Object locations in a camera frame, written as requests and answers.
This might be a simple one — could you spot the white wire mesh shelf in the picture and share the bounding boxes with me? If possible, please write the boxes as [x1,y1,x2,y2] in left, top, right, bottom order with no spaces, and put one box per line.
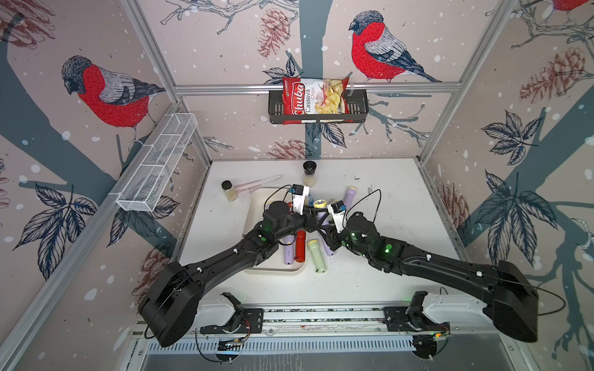
[116,113,197,213]

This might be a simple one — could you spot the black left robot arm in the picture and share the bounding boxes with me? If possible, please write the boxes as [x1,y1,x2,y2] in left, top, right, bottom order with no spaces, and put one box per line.
[139,201,320,347]

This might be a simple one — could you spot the red flashlight back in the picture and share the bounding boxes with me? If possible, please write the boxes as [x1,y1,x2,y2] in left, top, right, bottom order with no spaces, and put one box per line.
[294,230,306,263]

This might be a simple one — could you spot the green flashlight front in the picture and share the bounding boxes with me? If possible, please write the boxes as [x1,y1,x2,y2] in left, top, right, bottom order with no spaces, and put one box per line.
[307,240,326,274]

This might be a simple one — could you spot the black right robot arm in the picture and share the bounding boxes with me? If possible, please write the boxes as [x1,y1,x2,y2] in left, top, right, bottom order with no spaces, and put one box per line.
[320,212,539,343]

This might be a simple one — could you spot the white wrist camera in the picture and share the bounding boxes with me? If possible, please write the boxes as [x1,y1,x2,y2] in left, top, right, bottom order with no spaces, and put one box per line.
[327,200,347,233]
[289,184,309,215]

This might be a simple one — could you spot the large spice jar black lid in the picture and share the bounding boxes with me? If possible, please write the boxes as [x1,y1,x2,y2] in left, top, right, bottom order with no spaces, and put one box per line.
[303,160,317,187]

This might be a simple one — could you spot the black wall basket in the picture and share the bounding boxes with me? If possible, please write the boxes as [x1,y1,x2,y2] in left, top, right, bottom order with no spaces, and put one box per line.
[269,90,369,125]

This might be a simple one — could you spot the pink handled metal tongs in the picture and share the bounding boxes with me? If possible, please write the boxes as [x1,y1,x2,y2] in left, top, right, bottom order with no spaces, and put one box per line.
[235,175,282,193]

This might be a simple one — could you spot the cream plastic storage tray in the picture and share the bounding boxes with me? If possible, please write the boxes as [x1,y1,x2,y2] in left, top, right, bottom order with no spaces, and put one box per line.
[243,188,305,276]

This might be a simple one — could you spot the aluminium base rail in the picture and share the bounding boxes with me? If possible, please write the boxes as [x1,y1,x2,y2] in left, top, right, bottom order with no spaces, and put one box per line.
[132,305,452,362]

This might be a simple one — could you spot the small spice jar black lid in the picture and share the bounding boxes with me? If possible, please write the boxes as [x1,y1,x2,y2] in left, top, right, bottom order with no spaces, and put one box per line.
[221,180,238,202]

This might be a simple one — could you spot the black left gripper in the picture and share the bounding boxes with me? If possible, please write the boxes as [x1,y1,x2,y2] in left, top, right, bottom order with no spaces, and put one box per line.
[273,205,330,243]

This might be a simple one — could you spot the red cassava chips bag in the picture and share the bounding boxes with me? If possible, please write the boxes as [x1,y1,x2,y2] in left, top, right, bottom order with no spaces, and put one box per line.
[282,77,350,116]

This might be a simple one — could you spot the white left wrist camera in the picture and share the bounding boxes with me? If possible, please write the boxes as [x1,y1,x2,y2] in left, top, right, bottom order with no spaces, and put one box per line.
[289,184,309,215]

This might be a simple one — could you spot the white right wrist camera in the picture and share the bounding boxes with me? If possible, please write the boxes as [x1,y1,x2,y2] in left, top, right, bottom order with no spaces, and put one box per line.
[327,200,347,233]

